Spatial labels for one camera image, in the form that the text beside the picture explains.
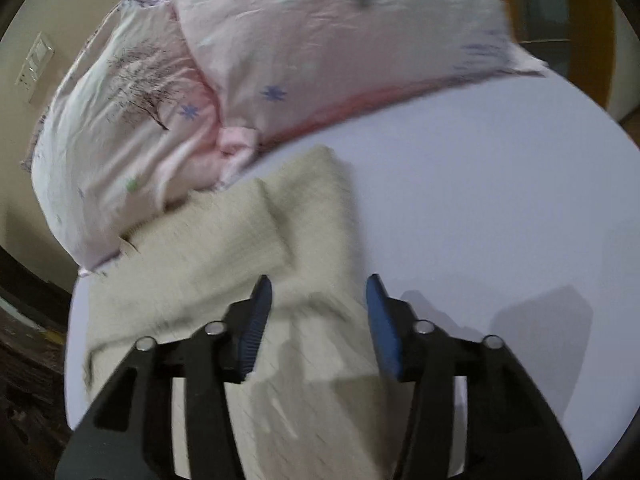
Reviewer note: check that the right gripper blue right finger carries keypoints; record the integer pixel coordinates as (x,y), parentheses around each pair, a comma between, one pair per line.
(511,431)

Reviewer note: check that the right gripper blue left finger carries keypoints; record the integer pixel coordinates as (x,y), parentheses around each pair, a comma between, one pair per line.
(126,433)

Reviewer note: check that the beige knitted garment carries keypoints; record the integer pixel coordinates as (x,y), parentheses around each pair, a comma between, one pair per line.
(315,406)

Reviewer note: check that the lavender bed sheet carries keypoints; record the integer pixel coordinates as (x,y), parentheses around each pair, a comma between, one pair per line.
(511,208)

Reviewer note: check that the pink floral pillow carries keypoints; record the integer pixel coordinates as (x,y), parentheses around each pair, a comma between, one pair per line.
(282,68)
(132,128)

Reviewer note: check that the white wall socket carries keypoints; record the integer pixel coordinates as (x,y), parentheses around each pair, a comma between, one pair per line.
(37,59)

